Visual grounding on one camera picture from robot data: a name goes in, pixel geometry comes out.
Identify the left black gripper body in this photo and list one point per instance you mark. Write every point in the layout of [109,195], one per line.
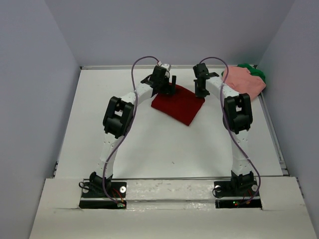
[164,88]

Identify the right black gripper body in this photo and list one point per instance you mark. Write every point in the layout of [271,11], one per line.
[200,91]

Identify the dark red t shirt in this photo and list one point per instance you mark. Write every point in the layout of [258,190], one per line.
[183,105]

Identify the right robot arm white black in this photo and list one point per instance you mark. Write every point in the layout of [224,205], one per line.
[237,119]

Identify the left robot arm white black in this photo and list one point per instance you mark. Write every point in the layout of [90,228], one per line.
[119,117]

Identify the pink t shirt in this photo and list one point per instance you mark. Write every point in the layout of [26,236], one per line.
[241,80]

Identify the green t shirt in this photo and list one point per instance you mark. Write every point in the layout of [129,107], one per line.
[253,70]

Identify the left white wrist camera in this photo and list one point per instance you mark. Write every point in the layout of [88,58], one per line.
[166,66]

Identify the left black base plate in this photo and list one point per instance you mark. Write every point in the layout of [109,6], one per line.
[94,198]

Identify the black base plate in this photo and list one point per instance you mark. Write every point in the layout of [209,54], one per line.
[228,198]
[94,198]

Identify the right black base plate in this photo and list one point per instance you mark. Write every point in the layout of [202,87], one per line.
[228,198]

